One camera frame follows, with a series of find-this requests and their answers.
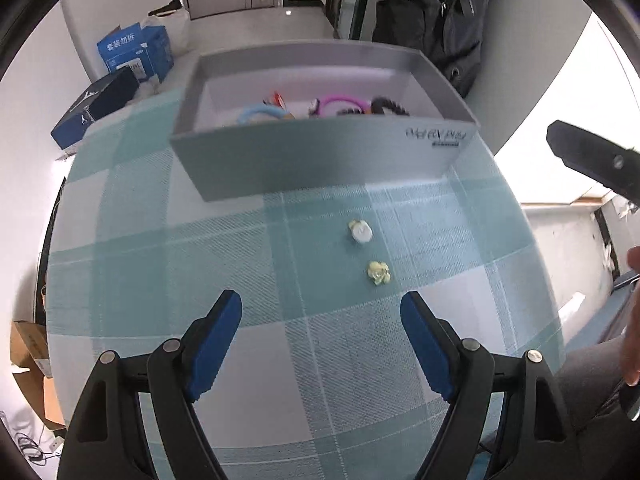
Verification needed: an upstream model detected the dark blue shoe box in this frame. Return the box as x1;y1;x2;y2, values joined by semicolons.
51;67;141;151

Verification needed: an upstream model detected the blue hair ring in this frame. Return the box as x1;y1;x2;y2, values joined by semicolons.
237;104;296;126

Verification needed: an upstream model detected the blue cardboard carton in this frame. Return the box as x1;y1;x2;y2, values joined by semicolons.
96;22;175;85

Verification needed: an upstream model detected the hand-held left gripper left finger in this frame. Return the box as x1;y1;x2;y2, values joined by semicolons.
57;289;243;480

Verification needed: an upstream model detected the person's right hand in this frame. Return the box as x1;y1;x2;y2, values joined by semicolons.
619;245;640;387

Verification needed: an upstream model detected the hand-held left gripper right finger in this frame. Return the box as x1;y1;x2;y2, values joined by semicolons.
400;291;583;480

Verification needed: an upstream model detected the grey cardboard box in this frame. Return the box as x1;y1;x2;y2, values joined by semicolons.
169;40;482;203

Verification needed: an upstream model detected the teal plaid tablecloth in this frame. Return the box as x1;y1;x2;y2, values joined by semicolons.
46;85;566;480

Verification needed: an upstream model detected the yellow flower earring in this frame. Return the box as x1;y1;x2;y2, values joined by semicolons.
367;260;391;286

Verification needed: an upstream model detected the pink bracelet with penguin charm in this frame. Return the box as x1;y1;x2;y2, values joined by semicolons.
307;94;371;120

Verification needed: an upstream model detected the white bag with black handle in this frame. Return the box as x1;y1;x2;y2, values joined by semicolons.
140;0;192;56

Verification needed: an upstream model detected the black jacket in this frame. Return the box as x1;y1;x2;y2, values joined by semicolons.
372;0;503;98

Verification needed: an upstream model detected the brown cardboard box with label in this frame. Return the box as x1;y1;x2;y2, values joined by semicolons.
17;367;67;431

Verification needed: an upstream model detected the black spiral hair tie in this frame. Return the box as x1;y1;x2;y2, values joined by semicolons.
370;96;410;117

